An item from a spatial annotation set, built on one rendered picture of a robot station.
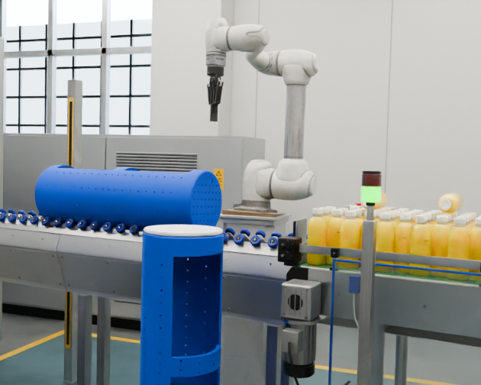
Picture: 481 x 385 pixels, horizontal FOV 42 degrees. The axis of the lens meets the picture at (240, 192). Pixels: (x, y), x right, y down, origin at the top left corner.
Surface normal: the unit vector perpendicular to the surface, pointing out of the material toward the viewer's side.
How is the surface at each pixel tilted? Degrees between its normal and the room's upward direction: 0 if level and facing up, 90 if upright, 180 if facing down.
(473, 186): 90
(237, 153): 90
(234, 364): 90
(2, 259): 109
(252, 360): 90
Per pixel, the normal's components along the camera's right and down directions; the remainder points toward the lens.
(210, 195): 0.89, 0.05
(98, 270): -0.45, 0.37
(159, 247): -0.47, 0.04
